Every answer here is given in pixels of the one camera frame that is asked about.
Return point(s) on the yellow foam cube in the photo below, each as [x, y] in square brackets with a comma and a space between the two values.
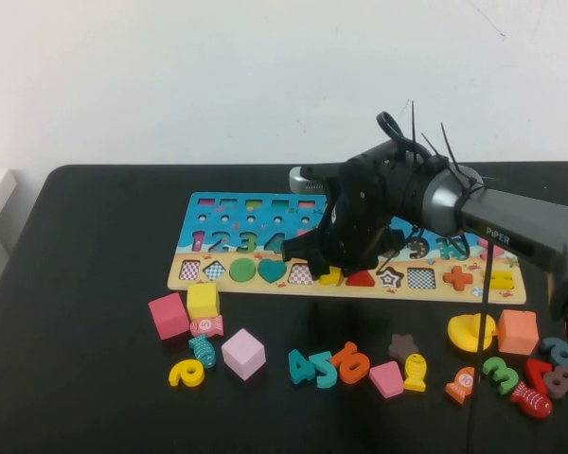
[202, 300]

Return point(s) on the pink wooden greater-than sign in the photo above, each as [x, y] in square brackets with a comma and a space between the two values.
[497, 251]

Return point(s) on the red wooden triangle piece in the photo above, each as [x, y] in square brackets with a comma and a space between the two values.
[362, 280]

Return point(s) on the light pink foam cube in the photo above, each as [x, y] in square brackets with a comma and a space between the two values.
[243, 354]

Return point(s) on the dark pink foam cube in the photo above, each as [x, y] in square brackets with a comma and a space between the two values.
[168, 316]

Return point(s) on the red wooden fish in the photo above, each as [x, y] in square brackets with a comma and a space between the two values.
[531, 401]

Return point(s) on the orange foam cube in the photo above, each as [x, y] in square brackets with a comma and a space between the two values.
[517, 332]

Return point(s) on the yellow wooden pentagon piece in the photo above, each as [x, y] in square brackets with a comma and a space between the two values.
[330, 277]

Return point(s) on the black zip tie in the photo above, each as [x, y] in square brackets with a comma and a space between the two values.
[413, 127]
[449, 144]

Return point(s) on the green wooden circle piece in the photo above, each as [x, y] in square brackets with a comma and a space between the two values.
[243, 270]

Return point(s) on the brown wooden star piece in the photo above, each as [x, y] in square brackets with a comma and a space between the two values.
[401, 346]

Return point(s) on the teal wooden fish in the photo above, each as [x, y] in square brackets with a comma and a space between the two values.
[203, 351]

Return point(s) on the teal wooden heart piece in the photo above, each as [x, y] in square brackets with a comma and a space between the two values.
[272, 269]

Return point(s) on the brown wooden number eight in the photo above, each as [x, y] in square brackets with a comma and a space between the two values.
[559, 382]

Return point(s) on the blue wooden number puzzle board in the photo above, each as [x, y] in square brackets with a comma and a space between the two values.
[265, 215]

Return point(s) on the pink wooden trapezoid piece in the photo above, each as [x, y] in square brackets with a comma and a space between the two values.
[386, 379]

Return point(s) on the yellow wooden number nine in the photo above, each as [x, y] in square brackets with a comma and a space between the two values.
[177, 377]

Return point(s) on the red wooden number seven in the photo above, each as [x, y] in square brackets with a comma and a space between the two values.
[535, 366]

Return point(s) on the orange wooden fish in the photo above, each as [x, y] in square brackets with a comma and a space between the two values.
[459, 384]

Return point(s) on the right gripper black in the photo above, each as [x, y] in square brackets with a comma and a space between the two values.
[364, 208]

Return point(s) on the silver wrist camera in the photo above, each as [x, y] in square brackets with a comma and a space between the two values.
[305, 182]

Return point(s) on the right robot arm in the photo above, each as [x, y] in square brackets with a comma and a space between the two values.
[525, 222]

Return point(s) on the yellow wooden fish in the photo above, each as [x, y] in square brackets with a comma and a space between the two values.
[415, 372]

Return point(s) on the grey-blue wooden number nine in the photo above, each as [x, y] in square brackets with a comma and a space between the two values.
[549, 347]

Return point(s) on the orange wooden plus sign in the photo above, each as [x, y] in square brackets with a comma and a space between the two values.
[458, 277]

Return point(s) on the teal wooden number four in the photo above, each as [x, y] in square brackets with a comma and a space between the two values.
[303, 371]

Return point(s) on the pink wooden number five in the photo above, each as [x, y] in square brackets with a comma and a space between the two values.
[304, 232]

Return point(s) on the teal wooden number five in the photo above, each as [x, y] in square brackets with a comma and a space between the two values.
[329, 376]

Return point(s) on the yellow wooden equals sign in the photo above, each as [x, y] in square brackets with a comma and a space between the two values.
[502, 275]

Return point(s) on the green wooden number three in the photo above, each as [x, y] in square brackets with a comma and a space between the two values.
[506, 378]

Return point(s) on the yellow rubber duck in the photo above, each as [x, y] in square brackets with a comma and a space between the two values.
[464, 333]

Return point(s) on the pink wooden fish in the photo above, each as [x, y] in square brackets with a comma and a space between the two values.
[206, 325]

